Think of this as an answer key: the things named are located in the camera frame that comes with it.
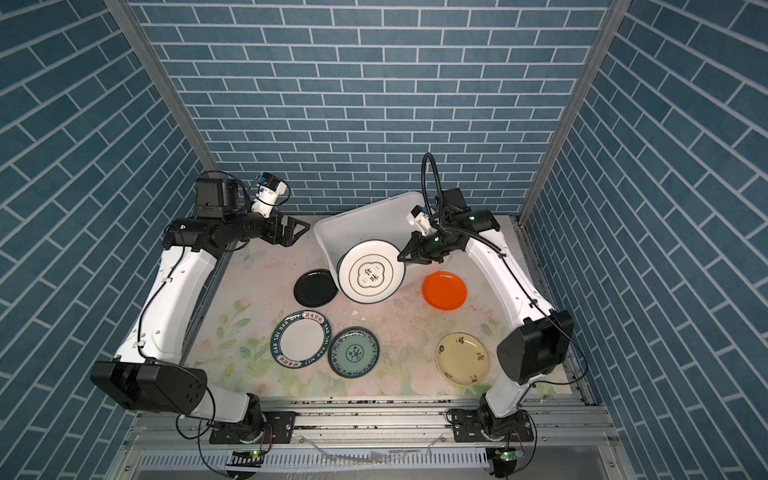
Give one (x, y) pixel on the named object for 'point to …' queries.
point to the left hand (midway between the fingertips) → (294, 218)
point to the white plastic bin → (385, 221)
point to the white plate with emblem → (371, 272)
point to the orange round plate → (443, 290)
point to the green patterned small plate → (353, 352)
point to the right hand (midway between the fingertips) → (398, 254)
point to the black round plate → (315, 288)
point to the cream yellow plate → (462, 358)
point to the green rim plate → (301, 339)
